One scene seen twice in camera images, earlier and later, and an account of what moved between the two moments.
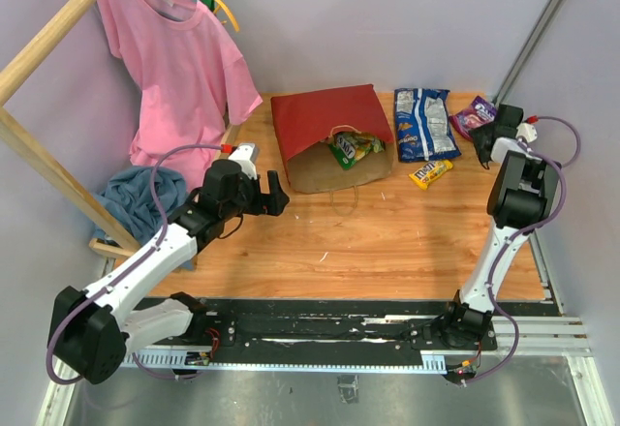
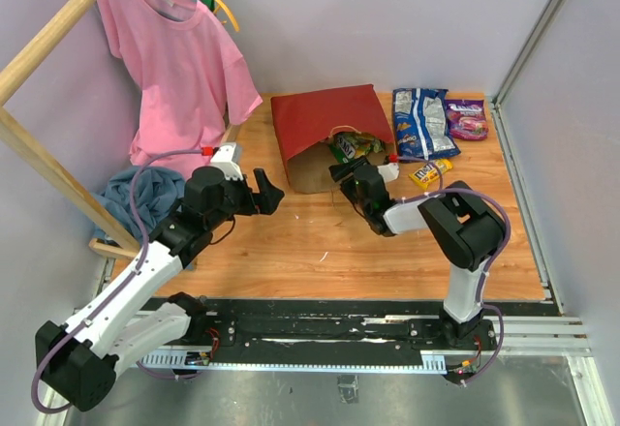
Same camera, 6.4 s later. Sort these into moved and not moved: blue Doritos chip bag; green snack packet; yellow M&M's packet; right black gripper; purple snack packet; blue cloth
Moved: purple snack packet; right black gripper
Not moved: blue Doritos chip bag; green snack packet; blue cloth; yellow M&M's packet
